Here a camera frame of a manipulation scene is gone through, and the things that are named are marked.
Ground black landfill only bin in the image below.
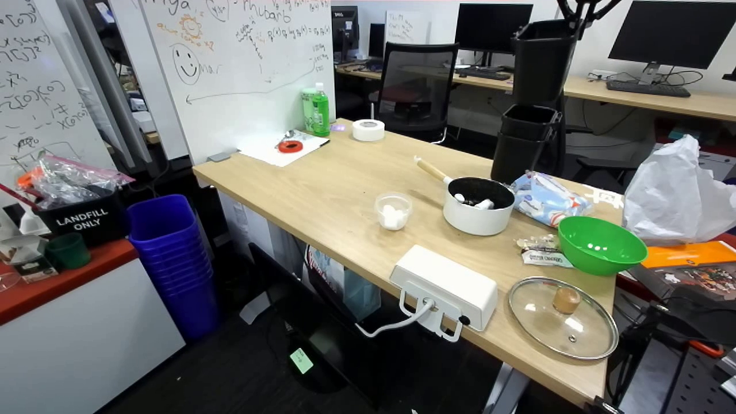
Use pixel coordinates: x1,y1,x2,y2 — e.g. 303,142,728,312
511,19,579,108
32,190,131,249

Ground blue stacked bins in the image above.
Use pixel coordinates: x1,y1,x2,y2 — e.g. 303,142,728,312
125,192,223,343

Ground large black computer monitor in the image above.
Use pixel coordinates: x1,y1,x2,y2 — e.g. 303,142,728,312
607,0,736,88

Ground wooden background desk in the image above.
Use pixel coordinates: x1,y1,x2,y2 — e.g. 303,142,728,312
333,60,736,123

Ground black keyboard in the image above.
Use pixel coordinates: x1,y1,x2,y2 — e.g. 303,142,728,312
458,67,516,82
606,75,692,98

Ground black mesh office chair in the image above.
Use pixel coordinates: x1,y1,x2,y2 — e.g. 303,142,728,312
374,42,461,147

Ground blue white plastic bag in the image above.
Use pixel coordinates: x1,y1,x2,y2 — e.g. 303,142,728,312
511,170,599,230

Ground black pot with white contents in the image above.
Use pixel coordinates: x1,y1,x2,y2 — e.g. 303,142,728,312
411,153,518,237

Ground small snack packet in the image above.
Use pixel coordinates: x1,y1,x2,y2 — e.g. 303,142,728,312
516,235,561,252
523,249,575,270

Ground white tape roll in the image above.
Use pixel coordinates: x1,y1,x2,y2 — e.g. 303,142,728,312
349,117,386,144

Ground green plastic bowl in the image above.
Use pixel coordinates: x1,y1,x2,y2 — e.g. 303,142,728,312
556,213,650,277

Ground orange book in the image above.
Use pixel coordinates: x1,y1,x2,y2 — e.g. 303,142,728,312
639,239,736,270

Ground clear plastic cup with marshmallows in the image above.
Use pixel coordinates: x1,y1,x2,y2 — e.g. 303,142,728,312
372,190,416,232

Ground green bottle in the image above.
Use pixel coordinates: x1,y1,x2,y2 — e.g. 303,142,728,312
300,81,333,140

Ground dark printed book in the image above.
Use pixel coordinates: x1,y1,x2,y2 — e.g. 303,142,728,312
623,261,736,312

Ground white power box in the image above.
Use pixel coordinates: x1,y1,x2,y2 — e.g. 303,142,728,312
388,244,500,344

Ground glass lid wooden knob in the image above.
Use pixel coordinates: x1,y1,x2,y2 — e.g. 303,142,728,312
507,275,622,362

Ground white paper sheet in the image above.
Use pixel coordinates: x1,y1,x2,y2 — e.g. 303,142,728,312
239,128,332,170

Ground whiteboard with smiley drawing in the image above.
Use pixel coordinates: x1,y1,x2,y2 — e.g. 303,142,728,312
135,0,338,165

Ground black metal stand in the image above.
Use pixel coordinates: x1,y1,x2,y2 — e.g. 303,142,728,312
607,305,736,414

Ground grey whiteboard eraser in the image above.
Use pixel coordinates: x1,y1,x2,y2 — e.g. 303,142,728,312
205,147,241,165

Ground grey table leg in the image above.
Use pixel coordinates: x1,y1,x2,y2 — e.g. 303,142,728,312
481,362,531,414

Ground green sticky note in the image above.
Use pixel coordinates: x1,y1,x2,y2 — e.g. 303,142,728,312
287,347,318,376

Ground metal shelving rack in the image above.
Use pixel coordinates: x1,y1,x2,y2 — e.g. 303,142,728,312
77,0,190,170

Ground clear plastic bag with clutter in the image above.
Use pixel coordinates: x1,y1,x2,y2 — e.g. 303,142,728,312
17,153,135,212

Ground whiteboard with handwriting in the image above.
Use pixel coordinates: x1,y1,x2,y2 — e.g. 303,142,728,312
0,0,117,186

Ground dark green cup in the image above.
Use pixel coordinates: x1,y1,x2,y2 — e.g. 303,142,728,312
47,232,93,270

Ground white cabinet red top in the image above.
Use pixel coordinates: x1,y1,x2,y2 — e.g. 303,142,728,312
0,237,189,414

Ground white cable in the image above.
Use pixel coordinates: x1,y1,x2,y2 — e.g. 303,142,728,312
353,297,437,341

